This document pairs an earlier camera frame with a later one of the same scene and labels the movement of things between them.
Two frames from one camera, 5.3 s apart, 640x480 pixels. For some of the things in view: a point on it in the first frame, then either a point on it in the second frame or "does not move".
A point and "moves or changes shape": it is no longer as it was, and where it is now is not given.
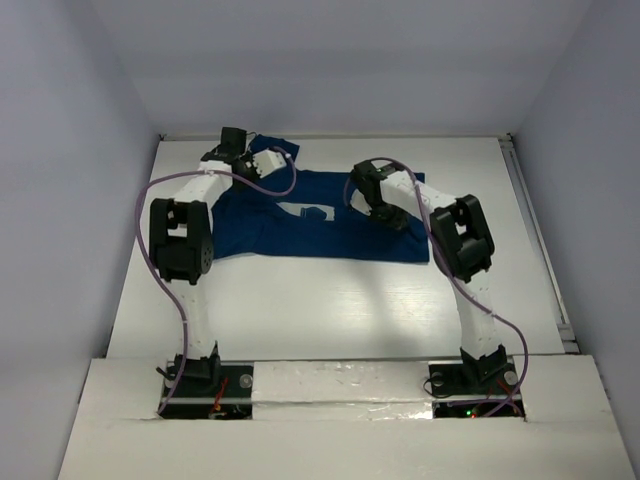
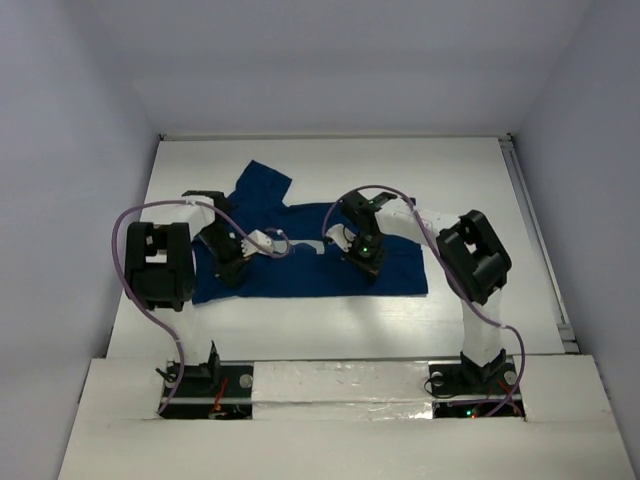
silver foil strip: x=341 y=390 does not move
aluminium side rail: x=534 y=228 does not move
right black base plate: x=457 y=393 does not move
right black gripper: x=399 y=221 to x=370 y=267
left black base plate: x=230 y=398 does not move
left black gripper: x=248 y=170 to x=230 y=267
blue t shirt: x=314 y=221 moves or changes shape
